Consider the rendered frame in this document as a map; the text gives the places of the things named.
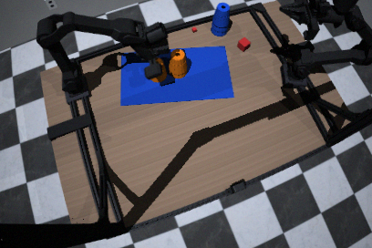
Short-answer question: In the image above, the blue cup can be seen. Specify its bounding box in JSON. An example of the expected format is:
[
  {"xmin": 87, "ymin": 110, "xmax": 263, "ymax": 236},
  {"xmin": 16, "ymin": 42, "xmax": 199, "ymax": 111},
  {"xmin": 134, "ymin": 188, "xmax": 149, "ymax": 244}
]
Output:
[
  {"xmin": 212, "ymin": 29, "xmax": 227, "ymax": 36},
  {"xmin": 212, "ymin": 23, "xmax": 228, "ymax": 32},
  {"xmin": 212, "ymin": 3, "xmax": 230, "ymax": 27}
]

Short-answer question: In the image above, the blue flat mat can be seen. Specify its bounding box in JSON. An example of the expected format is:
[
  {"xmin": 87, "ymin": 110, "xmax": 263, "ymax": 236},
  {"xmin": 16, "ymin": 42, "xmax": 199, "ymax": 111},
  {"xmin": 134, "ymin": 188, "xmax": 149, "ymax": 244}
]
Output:
[{"xmin": 120, "ymin": 46, "xmax": 234, "ymax": 106}]

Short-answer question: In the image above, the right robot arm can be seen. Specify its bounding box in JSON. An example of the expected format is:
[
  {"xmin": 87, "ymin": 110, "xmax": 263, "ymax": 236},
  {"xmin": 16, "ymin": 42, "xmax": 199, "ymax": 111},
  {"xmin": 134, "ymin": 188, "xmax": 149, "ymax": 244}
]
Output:
[{"xmin": 287, "ymin": 0, "xmax": 372, "ymax": 81}]

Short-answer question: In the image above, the orange cup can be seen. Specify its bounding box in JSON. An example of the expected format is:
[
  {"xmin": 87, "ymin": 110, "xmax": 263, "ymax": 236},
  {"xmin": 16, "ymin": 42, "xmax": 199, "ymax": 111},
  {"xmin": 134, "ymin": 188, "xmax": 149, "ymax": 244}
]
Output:
[
  {"xmin": 152, "ymin": 57, "xmax": 167, "ymax": 83},
  {"xmin": 170, "ymin": 54, "xmax": 187, "ymax": 78},
  {"xmin": 169, "ymin": 49, "xmax": 187, "ymax": 75}
]

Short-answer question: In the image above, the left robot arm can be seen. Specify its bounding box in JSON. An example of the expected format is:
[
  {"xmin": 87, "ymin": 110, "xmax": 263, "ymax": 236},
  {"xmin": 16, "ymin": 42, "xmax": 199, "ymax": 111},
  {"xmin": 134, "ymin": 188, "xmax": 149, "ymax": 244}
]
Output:
[{"xmin": 36, "ymin": 12, "xmax": 170, "ymax": 98}]

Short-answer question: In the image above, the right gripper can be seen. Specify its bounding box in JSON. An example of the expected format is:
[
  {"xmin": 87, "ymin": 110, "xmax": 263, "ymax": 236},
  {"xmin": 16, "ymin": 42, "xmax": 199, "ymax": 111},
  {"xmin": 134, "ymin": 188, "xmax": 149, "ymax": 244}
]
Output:
[{"xmin": 279, "ymin": 0, "xmax": 331, "ymax": 41}]

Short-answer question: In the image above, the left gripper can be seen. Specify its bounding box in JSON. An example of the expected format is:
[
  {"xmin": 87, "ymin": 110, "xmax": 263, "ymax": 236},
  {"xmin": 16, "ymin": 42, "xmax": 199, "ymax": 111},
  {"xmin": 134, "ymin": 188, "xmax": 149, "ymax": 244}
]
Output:
[{"xmin": 136, "ymin": 43, "xmax": 163, "ymax": 80}]

